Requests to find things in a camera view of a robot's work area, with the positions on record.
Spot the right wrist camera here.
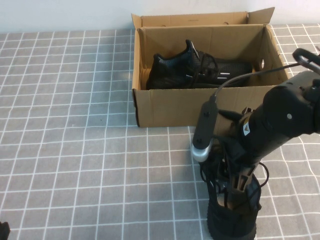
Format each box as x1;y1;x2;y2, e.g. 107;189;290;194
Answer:
190;100;219;163

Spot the brown cardboard shoe box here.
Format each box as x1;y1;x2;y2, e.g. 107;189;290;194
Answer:
131;7;293;129

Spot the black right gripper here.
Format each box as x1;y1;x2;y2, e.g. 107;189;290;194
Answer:
224;104;291;196

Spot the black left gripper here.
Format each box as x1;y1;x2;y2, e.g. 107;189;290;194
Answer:
0;221;10;240

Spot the black sneaker with white tongue label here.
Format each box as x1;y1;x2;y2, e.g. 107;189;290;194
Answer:
198;139;270;240

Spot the black sneaker with white stripes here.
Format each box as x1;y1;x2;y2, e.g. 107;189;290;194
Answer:
145;39;253;90

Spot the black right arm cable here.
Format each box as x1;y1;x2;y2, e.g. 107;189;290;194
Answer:
292;48;320;73

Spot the right camera cable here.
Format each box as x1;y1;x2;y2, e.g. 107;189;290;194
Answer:
209;62;301;104

